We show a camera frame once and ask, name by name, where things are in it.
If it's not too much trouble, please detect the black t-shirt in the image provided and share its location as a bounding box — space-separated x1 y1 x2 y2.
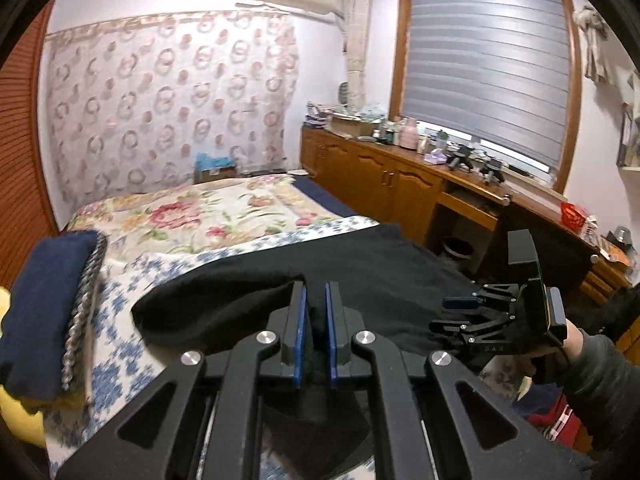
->
131 222 501 480

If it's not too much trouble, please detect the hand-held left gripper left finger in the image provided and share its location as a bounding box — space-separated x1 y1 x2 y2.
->
55 280 308 480

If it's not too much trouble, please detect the navy folded cloth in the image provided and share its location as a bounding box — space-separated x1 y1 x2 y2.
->
0 229 103 402

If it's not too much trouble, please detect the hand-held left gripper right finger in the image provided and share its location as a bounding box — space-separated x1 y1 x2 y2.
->
325 281 583 480

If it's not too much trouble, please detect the ring patterned curtain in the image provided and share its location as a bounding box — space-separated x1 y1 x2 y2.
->
44 10 301 221

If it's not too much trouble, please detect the wooden window frame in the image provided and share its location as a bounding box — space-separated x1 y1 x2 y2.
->
387 0 586 196

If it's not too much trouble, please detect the black wastebasket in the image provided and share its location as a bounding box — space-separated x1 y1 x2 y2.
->
442 237 475 264

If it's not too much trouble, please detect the wooden cabinet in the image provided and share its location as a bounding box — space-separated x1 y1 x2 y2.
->
300 125 640 311

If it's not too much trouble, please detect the wooden louvered closet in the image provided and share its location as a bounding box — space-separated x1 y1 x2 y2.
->
0 0 63 291

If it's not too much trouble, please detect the navy bed sheet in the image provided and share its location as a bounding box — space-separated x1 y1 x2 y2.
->
290 172 362 219

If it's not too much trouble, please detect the cardboard box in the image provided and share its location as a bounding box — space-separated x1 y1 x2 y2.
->
331 112 374 139

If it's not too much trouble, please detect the red basket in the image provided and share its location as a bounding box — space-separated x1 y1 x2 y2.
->
560 202 590 234

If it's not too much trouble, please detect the pink bottle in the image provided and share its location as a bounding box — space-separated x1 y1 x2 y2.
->
400 117 420 151

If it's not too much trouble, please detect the hanging white cloth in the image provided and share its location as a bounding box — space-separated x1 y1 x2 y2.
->
572 5 614 84

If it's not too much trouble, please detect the wrapped air conditioner pipe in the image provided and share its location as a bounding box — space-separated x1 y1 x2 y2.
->
340 0 371 106

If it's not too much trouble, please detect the person's right forearm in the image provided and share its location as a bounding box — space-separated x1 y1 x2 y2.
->
562 320 640 456

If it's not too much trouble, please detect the red cloth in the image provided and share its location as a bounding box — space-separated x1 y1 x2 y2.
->
520 392 576 442

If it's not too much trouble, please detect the grey patterned folded cloth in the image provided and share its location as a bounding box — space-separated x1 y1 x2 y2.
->
61 232 109 394

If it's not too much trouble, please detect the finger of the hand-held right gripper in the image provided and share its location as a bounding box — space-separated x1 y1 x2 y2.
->
429 310 518 357
441 282 523 321

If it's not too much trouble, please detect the yellow cushion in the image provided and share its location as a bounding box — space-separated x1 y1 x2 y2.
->
0 287 90 449

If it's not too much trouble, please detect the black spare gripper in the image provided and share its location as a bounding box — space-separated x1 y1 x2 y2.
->
480 157 506 186
446 144 476 171

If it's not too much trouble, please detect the floral bed blanket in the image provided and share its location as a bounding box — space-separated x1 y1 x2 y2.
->
45 174 382 480

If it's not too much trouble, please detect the grey window blind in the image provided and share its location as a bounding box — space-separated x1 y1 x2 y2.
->
407 0 576 173

